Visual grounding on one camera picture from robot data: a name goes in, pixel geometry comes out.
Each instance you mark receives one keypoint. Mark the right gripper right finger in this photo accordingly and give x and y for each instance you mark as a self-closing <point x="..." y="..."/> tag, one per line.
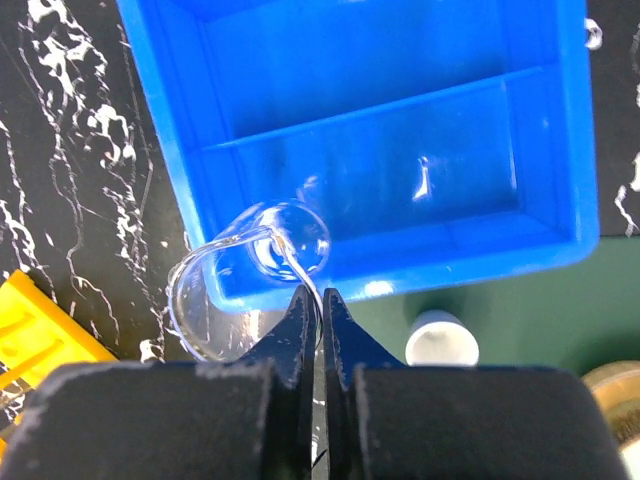
<point x="387" y="420"/>

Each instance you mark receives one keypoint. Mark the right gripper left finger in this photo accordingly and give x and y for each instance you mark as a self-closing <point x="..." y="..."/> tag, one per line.
<point x="248" y="419"/>

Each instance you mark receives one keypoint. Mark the clear round flask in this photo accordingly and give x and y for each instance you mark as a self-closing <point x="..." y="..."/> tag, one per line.
<point x="224" y="296"/>

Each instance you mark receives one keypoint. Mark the yellow test tube rack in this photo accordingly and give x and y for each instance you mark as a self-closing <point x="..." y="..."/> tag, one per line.
<point x="37" y="337"/>

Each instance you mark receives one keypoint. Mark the blue plastic compartment bin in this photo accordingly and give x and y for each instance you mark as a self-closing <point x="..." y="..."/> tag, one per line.
<point x="440" y="142"/>

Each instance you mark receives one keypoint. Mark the white round cap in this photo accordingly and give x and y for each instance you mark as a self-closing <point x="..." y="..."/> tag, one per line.
<point x="438" y="338"/>

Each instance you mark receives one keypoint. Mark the green mat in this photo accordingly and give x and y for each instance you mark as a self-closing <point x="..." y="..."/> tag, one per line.
<point x="577" y="317"/>

